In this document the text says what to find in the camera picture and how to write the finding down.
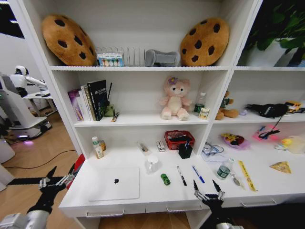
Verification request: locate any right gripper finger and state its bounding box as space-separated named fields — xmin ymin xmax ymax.
xmin=193 ymin=179 xmax=208 ymax=201
xmin=212 ymin=179 xmax=225 ymax=200

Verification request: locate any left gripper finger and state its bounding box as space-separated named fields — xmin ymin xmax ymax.
xmin=39 ymin=166 xmax=58 ymax=189
xmin=56 ymin=163 xmax=76 ymax=188

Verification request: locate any blue pen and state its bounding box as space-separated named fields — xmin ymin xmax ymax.
xmin=192 ymin=165 xmax=205 ymax=184

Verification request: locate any red object beside shelf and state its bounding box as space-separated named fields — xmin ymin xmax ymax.
xmin=71 ymin=153 xmax=86 ymax=177

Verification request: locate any water bottle green label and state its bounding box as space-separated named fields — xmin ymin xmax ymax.
xmin=216 ymin=157 xmax=234 ymax=180

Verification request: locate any black white marker pen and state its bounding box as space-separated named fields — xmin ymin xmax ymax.
xmin=176 ymin=166 xmax=187 ymax=187

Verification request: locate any yellow ruler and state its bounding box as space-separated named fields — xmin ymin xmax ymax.
xmin=238 ymin=160 xmax=258 ymax=192

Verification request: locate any green toy car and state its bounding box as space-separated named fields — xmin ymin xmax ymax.
xmin=160 ymin=173 xmax=171 ymax=186

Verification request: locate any black pen holder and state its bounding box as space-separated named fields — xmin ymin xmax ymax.
xmin=178 ymin=140 xmax=193 ymax=160

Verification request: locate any beige drink bottle green cap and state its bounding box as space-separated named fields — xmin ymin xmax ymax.
xmin=91 ymin=136 xmax=105 ymax=159

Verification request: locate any white floor box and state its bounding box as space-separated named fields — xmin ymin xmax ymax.
xmin=0 ymin=139 xmax=16 ymax=164

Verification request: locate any white laptop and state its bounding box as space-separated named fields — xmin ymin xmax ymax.
xmin=88 ymin=167 xmax=141 ymax=202

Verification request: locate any white mug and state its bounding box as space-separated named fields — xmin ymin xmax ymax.
xmin=145 ymin=155 xmax=161 ymax=175

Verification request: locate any colourful plush pouch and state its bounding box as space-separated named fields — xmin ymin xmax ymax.
xmin=220 ymin=132 xmax=251 ymax=150

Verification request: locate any red plastic basket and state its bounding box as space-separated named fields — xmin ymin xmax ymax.
xmin=164 ymin=130 xmax=196 ymax=151

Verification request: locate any yellow triangular card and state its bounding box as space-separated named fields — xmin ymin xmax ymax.
xmin=269 ymin=161 xmax=292 ymax=174

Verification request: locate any clear packaged tool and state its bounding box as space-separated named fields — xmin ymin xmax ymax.
xmin=137 ymin=141 xmax=152 ymax=156

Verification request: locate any white wheeled machine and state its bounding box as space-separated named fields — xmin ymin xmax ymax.
xmin=0 ymin=73 xmax=52 ymax=140

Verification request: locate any purple book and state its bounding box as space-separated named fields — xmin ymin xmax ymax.
xmin=67 ymin=89 xmax=84 ymax=121

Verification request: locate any pink toy tray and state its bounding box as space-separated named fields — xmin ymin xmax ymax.
xmin=252 ymin=124 xmax=281 ymax=142

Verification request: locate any white book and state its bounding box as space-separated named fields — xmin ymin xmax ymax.
xmin=78 ymin=86 xmax=92 ymax=121

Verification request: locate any small yellow white can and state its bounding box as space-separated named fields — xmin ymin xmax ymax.
xmin=198 ymin=107 xmax=210 ymax=120

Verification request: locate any beige spine book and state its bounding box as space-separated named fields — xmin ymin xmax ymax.
xmin=83 ymin=85 xmax=96 ymax=121

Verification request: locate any green reed diffuser bottle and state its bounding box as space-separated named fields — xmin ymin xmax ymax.
xmin=103 ymin=82 xmax=116 ymax=118

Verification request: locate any brown teddy bear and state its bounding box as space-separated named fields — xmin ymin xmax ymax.
xmin=215 ymin=90 xmax=240 ymax=121

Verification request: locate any white standing desk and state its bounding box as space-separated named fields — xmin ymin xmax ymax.
xmin=22 ymin=90 xmax=57 ymax=115

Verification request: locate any yellow duck toy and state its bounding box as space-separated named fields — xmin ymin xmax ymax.
xmin=274 ymin=135 xmax=305 ymax=155

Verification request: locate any clear bottle with white cap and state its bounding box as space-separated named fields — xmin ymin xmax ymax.
xmin=193 ymin=92 xmax=206 ymax=115

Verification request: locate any black book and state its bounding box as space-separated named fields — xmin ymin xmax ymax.
xmin=87 ymin=79 xmax=108 ymax=121

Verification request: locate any pink plush cat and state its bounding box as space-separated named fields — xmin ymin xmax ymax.
xmin=159 ymin=76 xmax=193 ymax=121

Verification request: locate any black bag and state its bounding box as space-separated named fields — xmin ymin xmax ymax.
xmin=245 ymin=103 xmax=289 ymax=119

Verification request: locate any white humanoid robot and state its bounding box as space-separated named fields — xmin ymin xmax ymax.
xmin=9 ymin=65 xmax=47 ymax=97

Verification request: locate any yellow toy truck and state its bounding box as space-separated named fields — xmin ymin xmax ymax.
xmin=285 ymin=101 xmax=304 ymax=114

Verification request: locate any colourful printed card box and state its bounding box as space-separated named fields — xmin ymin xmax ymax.
xmin=96 ymin=53 xmax=125 ymax=67

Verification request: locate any white shelf desk unit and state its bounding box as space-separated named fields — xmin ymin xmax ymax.
xmin=8 ymin=0 xmax=305 ymax=229

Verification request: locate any brown cookie plush pillow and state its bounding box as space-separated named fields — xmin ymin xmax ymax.
xmin=180 ymin=17 xmax=230 ymax=67
xmin=41 ymin=14 xmax=97 ymax=67

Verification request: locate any white plant pot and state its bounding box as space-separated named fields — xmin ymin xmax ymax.
xmin=237 ymin=39 xmax=299 ymax=67

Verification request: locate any green leafy plant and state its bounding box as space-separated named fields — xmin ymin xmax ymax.
xmin=247 ymin=0 xmax=305 ymax=56

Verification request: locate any metal keychain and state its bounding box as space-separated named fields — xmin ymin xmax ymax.
xmin=230 ymin=174 xmax=245 ymax=189

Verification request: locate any black floor cable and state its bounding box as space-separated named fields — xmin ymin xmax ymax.
xmin=4 ymin=149 xmax=77 ymax=169

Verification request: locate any silver drawer handle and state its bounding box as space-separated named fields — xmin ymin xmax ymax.
xmin=166 ymin=204 xmax=203 ymax=213
xmin=240 ymin=198 xmax=277 ymax=208
xmin=86 ymin=209 xmax=125 ymax=218

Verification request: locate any blue lanyard badge holder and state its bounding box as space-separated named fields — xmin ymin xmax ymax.
xmin=201 ymin=142 xmax=226 ymax=163

